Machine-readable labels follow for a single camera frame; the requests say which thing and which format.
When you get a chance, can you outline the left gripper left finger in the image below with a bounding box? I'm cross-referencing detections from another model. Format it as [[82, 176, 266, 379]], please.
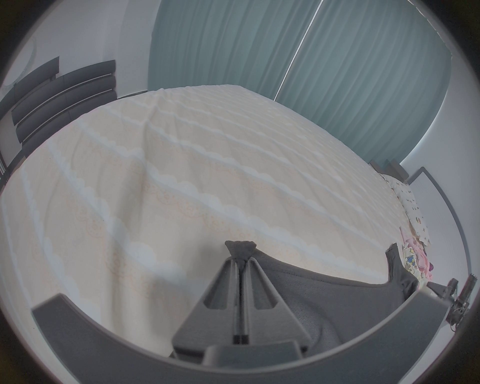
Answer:
[[172, 258, 241, 361]]

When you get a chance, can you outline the black chest of drawers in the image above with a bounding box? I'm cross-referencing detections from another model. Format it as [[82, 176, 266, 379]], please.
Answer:
[[11, 60, 117, 145]]

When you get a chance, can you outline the white printed pillow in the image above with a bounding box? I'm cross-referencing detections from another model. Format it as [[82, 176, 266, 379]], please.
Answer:
[[384, 176, 432, 246]]

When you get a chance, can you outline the white printed pyjama garment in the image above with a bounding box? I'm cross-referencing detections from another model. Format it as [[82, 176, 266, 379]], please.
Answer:
[[402, 244, 426, 280]]

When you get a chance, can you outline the blue-green curtain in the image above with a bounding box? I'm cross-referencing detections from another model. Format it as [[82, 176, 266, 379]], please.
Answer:
[[275, 0, 452, 162], [148, 0, 323, 102]]

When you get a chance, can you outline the pink garment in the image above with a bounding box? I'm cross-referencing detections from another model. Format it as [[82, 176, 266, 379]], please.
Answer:
[[399, 227, 436, 280]]

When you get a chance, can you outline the black T-shirt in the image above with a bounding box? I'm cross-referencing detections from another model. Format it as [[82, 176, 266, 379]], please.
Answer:
[[225, 240, 420, 346]]

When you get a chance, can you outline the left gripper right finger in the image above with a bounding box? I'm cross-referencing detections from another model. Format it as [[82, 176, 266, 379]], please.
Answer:
[[243, 258, 310, 353]]

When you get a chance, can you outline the bed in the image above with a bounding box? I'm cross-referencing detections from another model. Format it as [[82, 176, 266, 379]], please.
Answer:
[[0, 84, 471, 357]]

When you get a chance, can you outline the grey bedside table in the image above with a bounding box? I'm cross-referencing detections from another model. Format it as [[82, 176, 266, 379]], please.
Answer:
[[369, 159, 409, 184]]

